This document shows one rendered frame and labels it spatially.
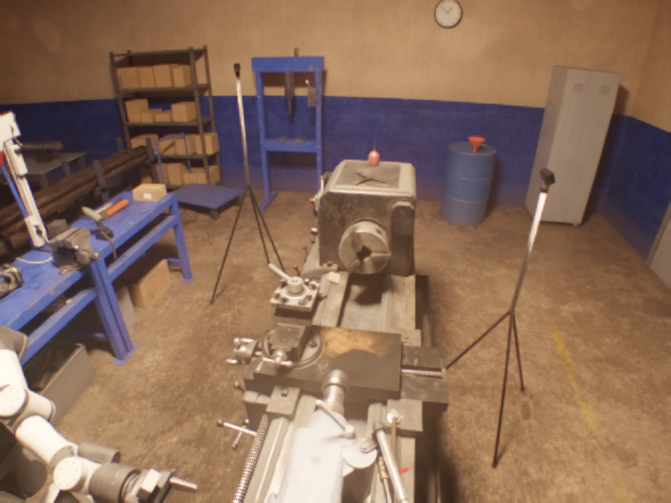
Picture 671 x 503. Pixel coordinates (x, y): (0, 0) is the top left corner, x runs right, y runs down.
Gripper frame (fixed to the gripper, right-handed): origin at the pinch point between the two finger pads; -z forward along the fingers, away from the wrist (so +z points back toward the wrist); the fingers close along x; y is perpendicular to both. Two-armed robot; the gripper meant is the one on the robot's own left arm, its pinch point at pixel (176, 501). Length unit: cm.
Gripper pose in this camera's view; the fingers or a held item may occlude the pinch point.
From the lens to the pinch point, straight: 96.4
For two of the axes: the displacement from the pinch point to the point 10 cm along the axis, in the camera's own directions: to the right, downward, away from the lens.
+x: -1.6, 4.0, -9.0
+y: 0.2, -9.1, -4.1
